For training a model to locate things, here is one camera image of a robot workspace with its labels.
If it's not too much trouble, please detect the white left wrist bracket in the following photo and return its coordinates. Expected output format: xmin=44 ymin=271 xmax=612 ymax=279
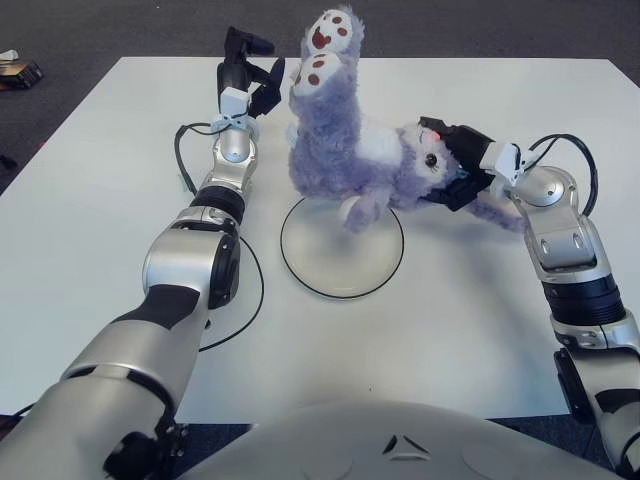
xmin=209 ymin=86 xmax=261 ymax=134

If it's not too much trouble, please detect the purple plush bunny doll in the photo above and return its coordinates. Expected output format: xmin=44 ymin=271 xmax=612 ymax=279
xmin=287 ymin=3 xmax=529 ymax=236

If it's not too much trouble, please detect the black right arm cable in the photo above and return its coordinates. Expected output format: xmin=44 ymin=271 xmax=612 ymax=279
xmin=527 ymin=132 xmax=600 ymax=216

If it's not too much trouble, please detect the white plate with black rim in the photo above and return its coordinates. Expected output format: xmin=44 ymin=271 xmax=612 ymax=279
xmin=279 ymin=195 xmax=405 ymax=300

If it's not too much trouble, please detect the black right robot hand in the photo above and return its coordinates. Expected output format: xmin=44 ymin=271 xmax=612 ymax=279
xmin=418 ymin=115 xmax=499 ymax=212

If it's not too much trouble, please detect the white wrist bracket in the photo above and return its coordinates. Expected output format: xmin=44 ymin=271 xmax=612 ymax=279
xmin=209 ymin=86 xmax=261 ymax=134
xmin=479 ymin=141 xmax=539 ymax=184

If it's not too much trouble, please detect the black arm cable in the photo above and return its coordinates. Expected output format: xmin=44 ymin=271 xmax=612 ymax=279
xmin=9 ymin=122 xmax=265 ymax=419
xmin=527 ymin=132 xmax=600 ymax=216

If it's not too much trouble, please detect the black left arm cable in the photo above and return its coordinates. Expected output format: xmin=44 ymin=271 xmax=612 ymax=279
xmin=9 ymin=122 xmax=265 ymax=419

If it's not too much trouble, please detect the black bracket under table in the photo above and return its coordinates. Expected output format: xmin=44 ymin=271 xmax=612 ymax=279
xmin=167 ymin=423 xmax=191 ymax=459

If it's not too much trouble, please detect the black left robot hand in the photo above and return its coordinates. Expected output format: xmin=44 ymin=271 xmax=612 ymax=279
xmin=216 ymin=25 xmax=287 ymax=120

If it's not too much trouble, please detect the dark box on floor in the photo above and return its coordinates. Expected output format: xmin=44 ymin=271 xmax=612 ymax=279
xmin=0 ymin=60 xmax=45 ymax=91

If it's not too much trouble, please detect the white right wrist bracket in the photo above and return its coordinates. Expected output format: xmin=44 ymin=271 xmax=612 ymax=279
xmin=479 ymin=141 xmax=539 ymax=184

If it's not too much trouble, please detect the grey robot torso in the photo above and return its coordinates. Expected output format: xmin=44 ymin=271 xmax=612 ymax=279
xmin=179 ymin=399 xmax=626 ymax=480

